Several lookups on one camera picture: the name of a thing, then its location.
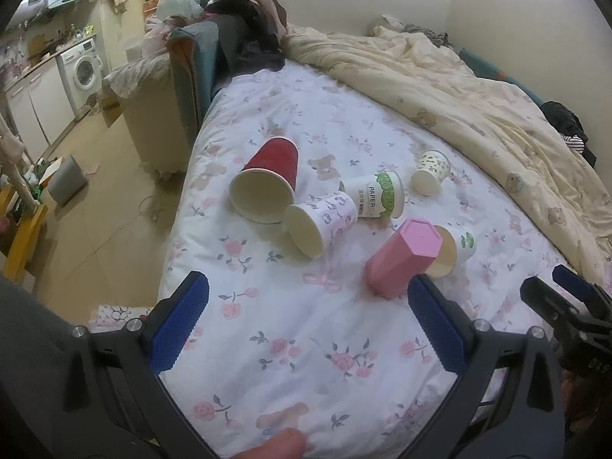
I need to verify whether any yellow wooden stool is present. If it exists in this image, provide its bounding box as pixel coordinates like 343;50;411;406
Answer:
1;184;48;284

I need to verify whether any white plastic bag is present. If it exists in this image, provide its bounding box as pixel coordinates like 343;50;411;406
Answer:
156;0;204;21

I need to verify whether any red ribbed paper cup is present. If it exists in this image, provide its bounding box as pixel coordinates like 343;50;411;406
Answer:
229;137;299;224

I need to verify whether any person's hand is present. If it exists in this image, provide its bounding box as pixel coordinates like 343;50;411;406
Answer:
232;428;307;459

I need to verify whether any pink striped paper cup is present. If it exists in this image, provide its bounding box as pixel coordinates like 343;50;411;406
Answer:
283;191;358;259

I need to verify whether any black striped clothes pile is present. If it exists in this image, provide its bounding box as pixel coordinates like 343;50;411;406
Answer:
540;101;596;168

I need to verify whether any green globe paper cup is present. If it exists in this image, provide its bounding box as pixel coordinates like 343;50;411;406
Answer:
425;225;477;279

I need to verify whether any teal bed headboard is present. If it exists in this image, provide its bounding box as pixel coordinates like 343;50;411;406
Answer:
167;21;219;146

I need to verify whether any white washing machine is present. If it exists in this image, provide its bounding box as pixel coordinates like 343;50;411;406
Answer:
56;37;103;121

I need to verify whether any white floral bed sheet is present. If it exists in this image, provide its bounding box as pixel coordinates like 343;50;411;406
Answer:
160;62;564;458

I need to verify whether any pink hexagonal plastic cup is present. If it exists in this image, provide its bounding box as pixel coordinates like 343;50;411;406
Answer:
365;219;443;299

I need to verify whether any white kitchen cabinet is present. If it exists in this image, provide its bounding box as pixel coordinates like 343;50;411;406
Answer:
5;58;75;161

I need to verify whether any dark clothes pile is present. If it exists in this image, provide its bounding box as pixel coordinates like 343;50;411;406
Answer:
196;0;287;76

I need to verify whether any cream patterned paper cup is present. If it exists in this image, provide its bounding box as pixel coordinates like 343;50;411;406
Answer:
411;150;450;196

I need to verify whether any grey trash bin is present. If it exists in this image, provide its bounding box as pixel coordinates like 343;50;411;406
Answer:
47;155;88;206

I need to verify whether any cream bear print duvet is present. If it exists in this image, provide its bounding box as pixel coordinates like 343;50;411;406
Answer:
282;26;611;284

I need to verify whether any green leaf band paper cup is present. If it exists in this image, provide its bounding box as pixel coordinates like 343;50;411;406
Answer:
339;171;405;219

